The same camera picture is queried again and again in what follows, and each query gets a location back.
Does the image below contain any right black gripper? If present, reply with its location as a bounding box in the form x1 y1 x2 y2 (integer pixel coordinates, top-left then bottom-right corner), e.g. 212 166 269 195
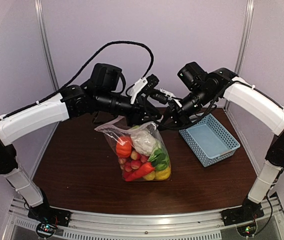
157 86 216 131

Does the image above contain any aluminium front rail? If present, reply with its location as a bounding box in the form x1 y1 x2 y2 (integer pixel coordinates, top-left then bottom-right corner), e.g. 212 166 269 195
0 196 284 240

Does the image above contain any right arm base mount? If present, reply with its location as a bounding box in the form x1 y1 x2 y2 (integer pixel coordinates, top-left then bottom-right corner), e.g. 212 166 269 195
221 204 265 238

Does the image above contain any aluminium frame post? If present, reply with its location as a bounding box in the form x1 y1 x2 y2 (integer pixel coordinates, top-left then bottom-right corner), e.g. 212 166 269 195
223 0 255 110
34 0 59 91

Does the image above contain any yellow toy bell pepper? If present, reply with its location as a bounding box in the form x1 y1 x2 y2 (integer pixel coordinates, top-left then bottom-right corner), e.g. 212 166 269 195
154 166 171 181

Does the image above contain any left aluminium frame post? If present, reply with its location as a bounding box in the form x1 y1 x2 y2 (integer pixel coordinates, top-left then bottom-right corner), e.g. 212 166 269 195
34 0 59 91

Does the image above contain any blue plastic basket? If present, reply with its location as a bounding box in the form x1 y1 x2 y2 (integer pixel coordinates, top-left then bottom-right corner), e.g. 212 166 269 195
179 114 241 168

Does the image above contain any orange toy pumpkin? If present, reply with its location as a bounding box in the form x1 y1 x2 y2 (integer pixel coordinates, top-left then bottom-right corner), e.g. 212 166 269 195
115 136 133 158

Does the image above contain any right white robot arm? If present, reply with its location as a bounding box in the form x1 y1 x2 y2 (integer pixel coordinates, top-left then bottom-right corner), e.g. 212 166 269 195
161 62 284 221

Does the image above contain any yellow toy pear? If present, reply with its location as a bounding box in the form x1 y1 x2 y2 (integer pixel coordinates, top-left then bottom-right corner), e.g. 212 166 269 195
143 171 156 181

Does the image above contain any right aluminium frame post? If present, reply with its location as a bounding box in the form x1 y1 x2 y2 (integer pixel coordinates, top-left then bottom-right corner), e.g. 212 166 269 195
223 0 255 110

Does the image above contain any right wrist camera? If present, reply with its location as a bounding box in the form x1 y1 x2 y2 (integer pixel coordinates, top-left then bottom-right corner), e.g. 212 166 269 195
149 88 180 105

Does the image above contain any clear polka dot zip bag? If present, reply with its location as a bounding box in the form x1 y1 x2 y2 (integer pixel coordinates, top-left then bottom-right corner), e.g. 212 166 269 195
95 116 172 183

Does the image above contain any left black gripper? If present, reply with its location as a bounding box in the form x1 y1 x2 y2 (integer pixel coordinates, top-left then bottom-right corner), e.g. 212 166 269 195
95 89 163 127

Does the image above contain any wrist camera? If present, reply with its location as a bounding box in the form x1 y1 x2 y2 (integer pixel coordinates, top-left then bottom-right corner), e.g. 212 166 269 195
128 74 160 105
149 88 180 105

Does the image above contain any orange toy carrot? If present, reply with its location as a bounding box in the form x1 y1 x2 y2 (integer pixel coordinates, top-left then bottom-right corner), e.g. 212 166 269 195
124 148 170 182

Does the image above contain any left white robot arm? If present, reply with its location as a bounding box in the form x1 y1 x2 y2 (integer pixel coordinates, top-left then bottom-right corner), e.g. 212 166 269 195
0 63 159 222

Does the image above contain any left black cable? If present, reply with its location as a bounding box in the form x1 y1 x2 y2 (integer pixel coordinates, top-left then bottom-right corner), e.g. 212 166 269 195
0 41 155 173

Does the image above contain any black cable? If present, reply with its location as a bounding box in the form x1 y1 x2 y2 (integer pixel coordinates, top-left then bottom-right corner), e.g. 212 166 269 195
0 41 155 173
141 82 238 131

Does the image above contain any toy cabbage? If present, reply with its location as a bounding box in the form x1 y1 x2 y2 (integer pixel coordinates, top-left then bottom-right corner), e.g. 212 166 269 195
130 129 159 156

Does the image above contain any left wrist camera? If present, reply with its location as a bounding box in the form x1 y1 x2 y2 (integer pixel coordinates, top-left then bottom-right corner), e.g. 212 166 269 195
128 74 160 105

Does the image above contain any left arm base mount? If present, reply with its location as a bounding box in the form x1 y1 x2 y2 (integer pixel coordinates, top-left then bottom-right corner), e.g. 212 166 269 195
23 196 72 240

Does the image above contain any right black cable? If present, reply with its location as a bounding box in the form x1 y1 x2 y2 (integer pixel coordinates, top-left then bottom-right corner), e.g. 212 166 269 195
141 82 238 131

